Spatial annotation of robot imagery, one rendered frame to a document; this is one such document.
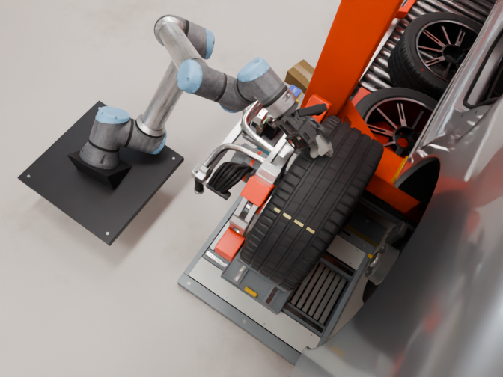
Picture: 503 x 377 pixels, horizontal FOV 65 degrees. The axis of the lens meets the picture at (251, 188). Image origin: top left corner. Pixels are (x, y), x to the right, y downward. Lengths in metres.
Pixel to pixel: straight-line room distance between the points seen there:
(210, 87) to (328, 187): 0.46
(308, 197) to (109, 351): 1.46
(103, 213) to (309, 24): 2.10
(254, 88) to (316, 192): 0.37
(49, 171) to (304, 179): 1.46
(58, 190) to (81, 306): 0.63
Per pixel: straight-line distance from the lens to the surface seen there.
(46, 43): 3.21
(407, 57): 2.65
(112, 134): 2.03
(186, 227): 2.37
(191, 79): 1.17
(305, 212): 1.24
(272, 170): 1.29
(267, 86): 1.15
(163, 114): 1.96
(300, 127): 1.19
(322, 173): 1.26
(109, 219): 2.13
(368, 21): 1.37
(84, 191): 2.21
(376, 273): 1.52
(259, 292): 2.16
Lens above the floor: 2.27
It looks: 67 degrees down
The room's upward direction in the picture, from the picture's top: 16 degrees clockwise
